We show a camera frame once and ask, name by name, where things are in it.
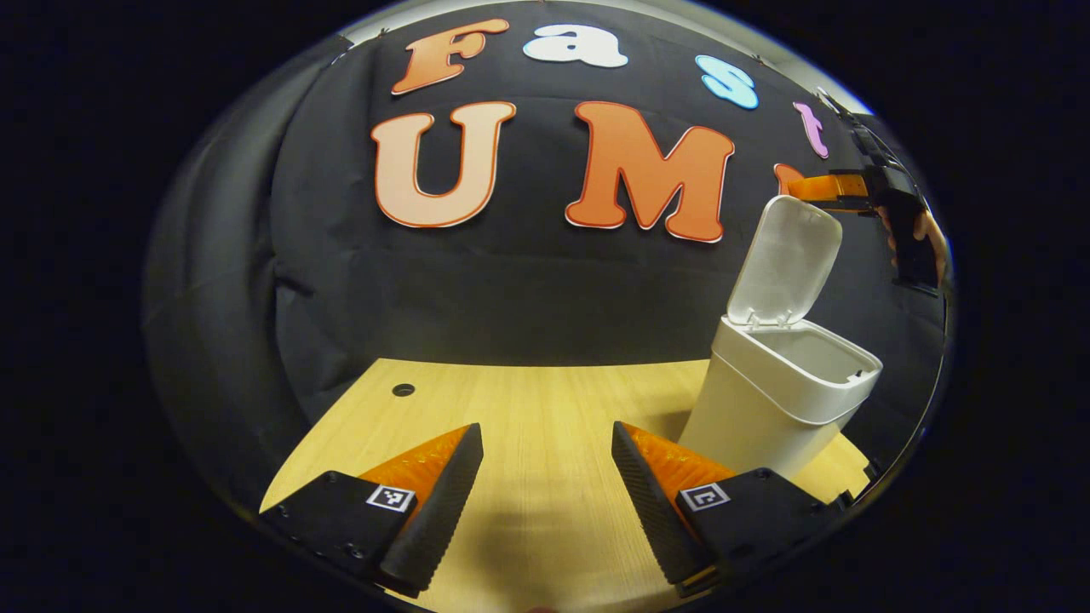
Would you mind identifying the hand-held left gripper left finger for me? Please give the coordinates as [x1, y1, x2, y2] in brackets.
[260, 423, 485, 599]

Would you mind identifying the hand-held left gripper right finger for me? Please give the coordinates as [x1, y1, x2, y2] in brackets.
[611, 421, 831, 597]

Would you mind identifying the white desktop garbage bin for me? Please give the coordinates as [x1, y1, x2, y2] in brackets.
[677, 194, 884, 482]

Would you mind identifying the wooden desktop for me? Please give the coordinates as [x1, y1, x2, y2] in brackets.
[260, 358, 874, 613]

